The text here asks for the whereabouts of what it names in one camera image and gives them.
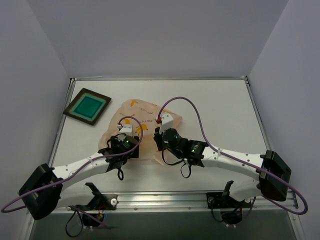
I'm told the purple cable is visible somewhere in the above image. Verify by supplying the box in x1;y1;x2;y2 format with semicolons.
157;96;308;226
0;116;144;230

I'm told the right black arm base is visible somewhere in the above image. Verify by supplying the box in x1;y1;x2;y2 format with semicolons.
206;192;252;227

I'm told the aluminium front rail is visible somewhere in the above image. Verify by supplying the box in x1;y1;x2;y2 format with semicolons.
27;191;299;213

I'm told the banana print plastic bag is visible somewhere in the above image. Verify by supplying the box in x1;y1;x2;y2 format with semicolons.
96;99;183;166

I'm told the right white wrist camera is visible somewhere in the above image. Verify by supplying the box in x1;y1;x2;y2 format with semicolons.
155;111;174;134

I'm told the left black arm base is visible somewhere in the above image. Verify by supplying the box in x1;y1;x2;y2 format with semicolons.
71;182;118;229

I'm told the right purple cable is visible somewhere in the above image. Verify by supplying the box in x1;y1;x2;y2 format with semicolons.
157;96;308;226

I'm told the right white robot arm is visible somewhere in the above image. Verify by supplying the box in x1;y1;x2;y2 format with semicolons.
153;127;292;207

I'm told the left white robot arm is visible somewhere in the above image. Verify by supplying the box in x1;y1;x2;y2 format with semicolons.
18;133;141;220

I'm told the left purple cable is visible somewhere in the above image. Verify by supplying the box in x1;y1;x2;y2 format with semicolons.
0;116;144;230

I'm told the green square plate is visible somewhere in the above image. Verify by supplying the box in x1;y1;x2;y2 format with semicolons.
63;88;112;126

